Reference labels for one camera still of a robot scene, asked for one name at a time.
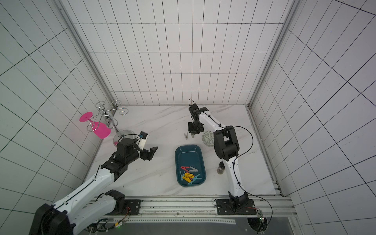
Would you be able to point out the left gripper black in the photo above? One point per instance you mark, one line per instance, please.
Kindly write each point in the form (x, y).
(151, 154)

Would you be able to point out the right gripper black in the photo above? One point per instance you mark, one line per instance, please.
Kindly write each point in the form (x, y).
(195, 126)

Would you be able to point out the teal plastic storage box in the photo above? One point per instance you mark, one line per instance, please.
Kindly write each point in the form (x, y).
(190, 155)

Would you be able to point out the red clothespin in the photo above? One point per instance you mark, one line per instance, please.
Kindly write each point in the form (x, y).
(186, 168)

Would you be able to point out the yellow clothespin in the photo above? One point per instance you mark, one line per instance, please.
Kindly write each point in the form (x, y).
(187, 179)
(188, 176)

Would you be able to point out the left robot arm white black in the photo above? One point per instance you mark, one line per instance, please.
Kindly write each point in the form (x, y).
(89, 202)

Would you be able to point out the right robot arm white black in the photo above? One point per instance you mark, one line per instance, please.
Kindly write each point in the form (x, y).
(226, 147)

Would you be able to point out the green patterned ceramic bowl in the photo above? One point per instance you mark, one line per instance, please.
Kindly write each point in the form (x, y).
(208, 138)

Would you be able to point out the small dark spice jar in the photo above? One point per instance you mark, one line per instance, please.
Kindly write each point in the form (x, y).
(221, 168)

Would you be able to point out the pink wine glass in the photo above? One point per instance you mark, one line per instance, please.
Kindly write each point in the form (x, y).
(98, 128)

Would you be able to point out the chrome glass holder stand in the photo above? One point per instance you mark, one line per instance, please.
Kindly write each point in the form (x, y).
(108, 112)

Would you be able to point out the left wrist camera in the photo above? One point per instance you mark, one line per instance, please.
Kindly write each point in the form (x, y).
(142, 140)

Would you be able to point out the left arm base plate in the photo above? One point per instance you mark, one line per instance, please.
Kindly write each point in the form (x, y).
(129, 207)

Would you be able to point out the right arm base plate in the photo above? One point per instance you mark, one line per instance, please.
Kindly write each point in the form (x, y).
(225, 207)

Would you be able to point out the aluminium mounting rail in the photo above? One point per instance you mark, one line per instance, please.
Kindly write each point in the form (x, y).
(206, 209)

